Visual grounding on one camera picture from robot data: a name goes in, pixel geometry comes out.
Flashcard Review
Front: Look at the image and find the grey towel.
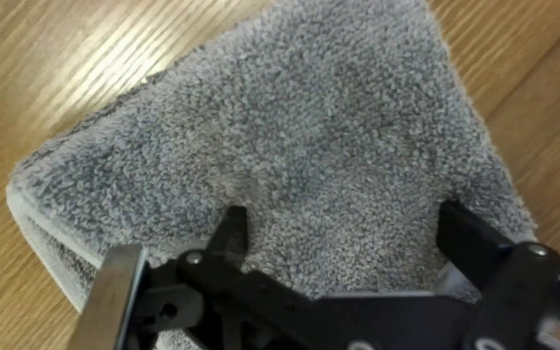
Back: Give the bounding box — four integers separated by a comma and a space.
3, 0, 540, 315

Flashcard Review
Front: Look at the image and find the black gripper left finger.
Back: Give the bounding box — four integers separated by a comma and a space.
204, 204, 252, 270

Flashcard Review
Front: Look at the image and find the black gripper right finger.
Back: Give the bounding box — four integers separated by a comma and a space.
435, 196, 560, 307

